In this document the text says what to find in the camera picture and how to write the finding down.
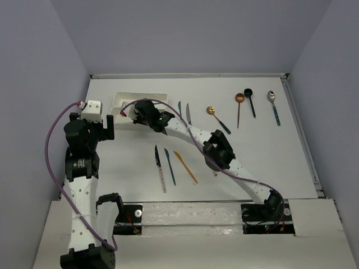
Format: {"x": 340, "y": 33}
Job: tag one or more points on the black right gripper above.
{"x": 137, "y": 120}

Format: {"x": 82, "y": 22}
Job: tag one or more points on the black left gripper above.
{"x": 105, "y": 134}

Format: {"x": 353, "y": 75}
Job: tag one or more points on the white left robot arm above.
{"x": 93, "y": 217}

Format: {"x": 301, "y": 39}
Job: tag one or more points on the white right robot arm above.
{"x": 214, "y": 147}

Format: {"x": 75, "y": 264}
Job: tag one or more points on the white near tray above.
{"x": 120, "y": 121}

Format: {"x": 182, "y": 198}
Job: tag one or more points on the blue plastic knife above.
{"x": 170, "y": 165}

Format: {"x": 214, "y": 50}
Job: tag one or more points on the orange plastic knife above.
{"x": 185, "y": 166}

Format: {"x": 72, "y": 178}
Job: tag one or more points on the copper spoon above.
{"x": 239, "y": 98}

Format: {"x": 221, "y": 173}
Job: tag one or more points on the black spoon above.
{"x": 248, "y": 94}

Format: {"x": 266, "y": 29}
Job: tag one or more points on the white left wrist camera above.
{"x": 92, "y": 111}

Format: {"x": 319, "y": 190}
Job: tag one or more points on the steel knife green handle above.
{"x": 188, "y": 114}

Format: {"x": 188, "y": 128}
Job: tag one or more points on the steel knife pink handle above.
{"x": 161, "y": 175}

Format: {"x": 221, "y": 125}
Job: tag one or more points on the gold spoon green handle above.
{"x": 211, "y": 111}

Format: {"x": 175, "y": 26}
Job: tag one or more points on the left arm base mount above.
{"x": 129, "y": 222}

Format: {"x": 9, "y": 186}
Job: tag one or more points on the silver spoon teal handle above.
{"x": 271, "y": 99}

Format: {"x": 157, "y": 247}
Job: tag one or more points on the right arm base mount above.
{"x": 255, "y": 222}

